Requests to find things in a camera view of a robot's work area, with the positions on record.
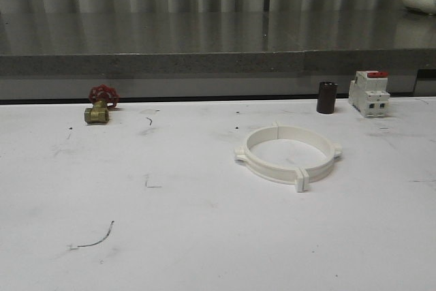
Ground white curved pipe clamp segment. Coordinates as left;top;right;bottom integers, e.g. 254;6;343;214
245;122;279;149

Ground white clamp segment edge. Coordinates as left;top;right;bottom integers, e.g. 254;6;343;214
296;141;343;192

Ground dark brown cylinder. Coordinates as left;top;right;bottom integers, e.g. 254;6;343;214
316;81;338;114

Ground brass valve red handwheel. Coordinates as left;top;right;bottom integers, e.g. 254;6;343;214
84;85;119;124

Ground grey stone counter shelf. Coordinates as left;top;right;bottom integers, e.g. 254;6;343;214
1;10;435;79

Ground white circuit breaker red switch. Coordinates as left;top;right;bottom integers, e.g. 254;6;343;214
348;71;390;118

